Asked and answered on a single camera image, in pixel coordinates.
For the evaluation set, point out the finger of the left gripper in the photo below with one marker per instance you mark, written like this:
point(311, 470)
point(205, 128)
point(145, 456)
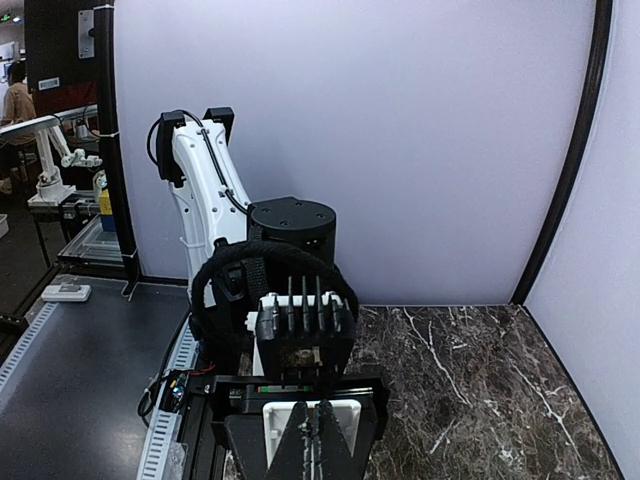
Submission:
point(243, 435)

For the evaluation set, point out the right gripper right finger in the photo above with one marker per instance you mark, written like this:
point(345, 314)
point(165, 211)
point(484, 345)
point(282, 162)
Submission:
point(335, 431)

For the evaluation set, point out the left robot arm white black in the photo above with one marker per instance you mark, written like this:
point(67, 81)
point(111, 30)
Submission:
point(238, 250)

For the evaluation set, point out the white device on bench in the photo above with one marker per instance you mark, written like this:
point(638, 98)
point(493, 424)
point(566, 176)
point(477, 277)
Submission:
point(66, 293)

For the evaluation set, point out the white remote control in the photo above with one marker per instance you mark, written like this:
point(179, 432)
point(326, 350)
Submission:
point(312, 439)

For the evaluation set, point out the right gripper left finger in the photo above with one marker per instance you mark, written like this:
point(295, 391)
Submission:
point(287, 429)

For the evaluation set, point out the white slotted cable duct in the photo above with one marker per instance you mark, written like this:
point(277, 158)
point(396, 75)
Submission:
point(163, 456)

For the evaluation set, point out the left black frame post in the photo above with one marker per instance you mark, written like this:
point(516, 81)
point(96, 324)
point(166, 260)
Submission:
point(584, 122)

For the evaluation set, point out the person in background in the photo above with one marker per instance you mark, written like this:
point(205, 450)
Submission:
point(18, 107)

